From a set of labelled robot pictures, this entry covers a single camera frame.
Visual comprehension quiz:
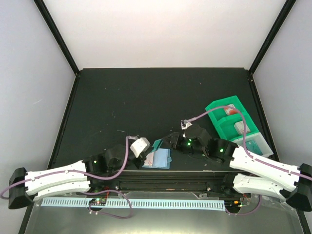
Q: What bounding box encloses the controller circuit board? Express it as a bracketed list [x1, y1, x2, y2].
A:
[224, 199, 250, 208]
[89, 198, 107, 206]

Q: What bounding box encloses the black frame post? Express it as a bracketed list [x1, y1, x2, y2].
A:
[34, 0, 80, 76]
[249, 0, 296, 75]

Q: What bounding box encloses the black right side rail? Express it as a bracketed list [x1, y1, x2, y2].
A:
[247, 70, 311, 234]

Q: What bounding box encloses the light blue slotted cable duct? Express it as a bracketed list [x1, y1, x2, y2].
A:
[41, 197, 226, 211]

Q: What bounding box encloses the right controller circuit board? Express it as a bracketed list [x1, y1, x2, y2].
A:
[224, 199, 250, 208]

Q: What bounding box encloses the white red credit card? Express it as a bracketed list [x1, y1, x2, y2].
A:
[143, 152, 155, 167]

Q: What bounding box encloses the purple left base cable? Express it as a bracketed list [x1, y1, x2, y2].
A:
[82, 189, 134, 219]

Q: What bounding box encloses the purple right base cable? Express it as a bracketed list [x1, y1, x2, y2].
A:
[224, 192, 263, 217]

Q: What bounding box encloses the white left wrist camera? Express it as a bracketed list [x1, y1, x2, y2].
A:
[130, 137, 150, 158]

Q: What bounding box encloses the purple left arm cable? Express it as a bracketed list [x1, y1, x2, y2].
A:
[0, 135, 139, 200]

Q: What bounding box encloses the blue leather card holder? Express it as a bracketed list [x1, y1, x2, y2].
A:
[146, 148, 172, 169]

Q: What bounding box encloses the left controller circuit board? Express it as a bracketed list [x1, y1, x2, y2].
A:
[89, 198, 107, 206]

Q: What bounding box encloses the black rear left frame post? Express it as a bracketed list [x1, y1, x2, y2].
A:
[34, 0, 80, 76]

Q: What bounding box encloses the black left side rail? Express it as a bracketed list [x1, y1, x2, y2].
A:
[18, 71, 81, 234]

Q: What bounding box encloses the black rear right frame post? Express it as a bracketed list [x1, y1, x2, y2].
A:
[249, 0, 296, 75]

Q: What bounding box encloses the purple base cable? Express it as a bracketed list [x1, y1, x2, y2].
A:
[82, 189, 134, 219]
[224, 192, 263, 217]

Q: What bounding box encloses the black aluminium front rail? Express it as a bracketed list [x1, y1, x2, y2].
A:
[88, 170, 242, 199]

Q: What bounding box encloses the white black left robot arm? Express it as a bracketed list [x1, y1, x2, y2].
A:
[0, 143, 154, 210]

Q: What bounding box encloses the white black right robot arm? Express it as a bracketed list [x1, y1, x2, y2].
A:
[162, 125, 312, 212]

